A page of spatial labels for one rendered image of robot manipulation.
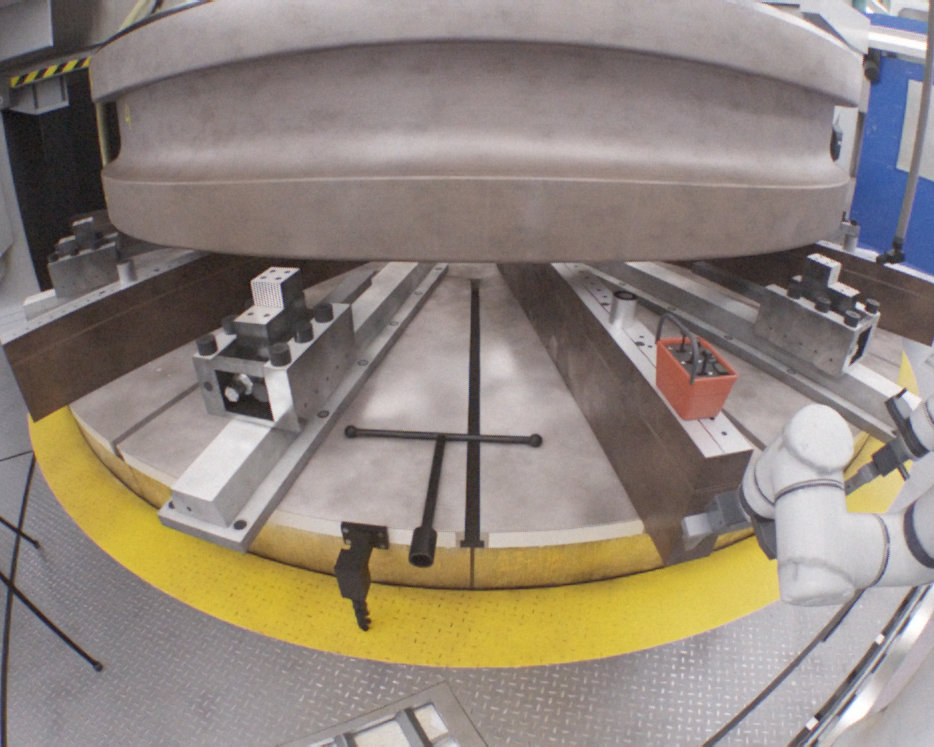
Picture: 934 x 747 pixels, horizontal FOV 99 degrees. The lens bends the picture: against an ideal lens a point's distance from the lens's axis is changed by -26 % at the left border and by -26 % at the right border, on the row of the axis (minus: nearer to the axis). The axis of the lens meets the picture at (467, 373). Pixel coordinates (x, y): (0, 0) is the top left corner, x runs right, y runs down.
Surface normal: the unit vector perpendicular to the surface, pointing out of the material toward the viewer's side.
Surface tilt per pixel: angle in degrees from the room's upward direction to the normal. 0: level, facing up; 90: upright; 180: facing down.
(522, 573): 90
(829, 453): 23
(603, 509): 0
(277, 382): 90
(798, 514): 52
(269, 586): 0
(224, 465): 0
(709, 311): 72
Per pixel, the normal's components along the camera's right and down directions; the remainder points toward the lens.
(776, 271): -0.59, 0.42
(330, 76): -0.20, 0.51
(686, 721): 0.00, -0.85
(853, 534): -0.07, -0.60
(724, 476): 0.15, 0.51
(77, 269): 0.52, 0.44
